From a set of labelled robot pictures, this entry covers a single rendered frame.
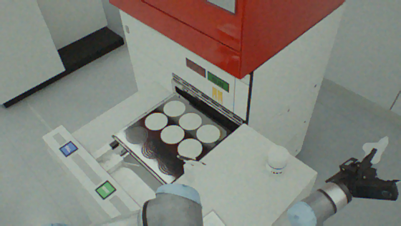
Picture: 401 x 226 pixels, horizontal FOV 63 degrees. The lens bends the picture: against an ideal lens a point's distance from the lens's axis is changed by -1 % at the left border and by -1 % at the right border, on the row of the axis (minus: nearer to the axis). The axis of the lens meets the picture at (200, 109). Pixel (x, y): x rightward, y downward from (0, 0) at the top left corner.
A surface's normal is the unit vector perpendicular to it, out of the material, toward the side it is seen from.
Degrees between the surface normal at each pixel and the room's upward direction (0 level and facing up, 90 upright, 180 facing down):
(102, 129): 0
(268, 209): 0
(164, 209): 26
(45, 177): 0
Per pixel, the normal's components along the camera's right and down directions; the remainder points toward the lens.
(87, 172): -0.04, -0.69
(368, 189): -0.60, 0.44
